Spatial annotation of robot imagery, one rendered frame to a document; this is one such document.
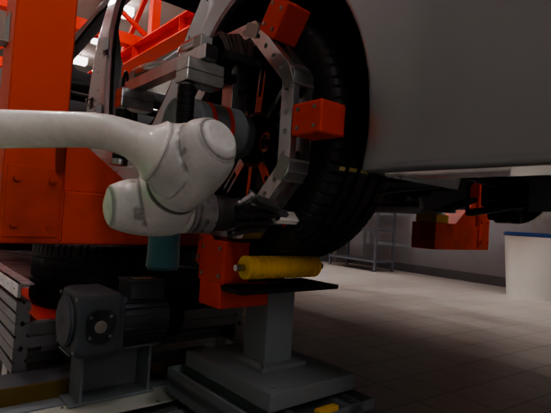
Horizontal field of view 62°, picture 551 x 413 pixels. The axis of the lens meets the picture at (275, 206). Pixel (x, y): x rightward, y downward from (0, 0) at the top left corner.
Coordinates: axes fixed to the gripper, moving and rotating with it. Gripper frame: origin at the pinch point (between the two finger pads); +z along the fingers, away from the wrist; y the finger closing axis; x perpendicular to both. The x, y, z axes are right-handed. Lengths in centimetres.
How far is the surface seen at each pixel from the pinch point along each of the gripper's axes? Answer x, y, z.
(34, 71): 72, -19, -41
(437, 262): 152, -215, 517
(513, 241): 82, -91, 426
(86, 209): 45, -46, -24
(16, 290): 35, -73, -39
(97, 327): 8, -53, -26
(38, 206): 44, -46, -38
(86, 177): 53, -40, -25
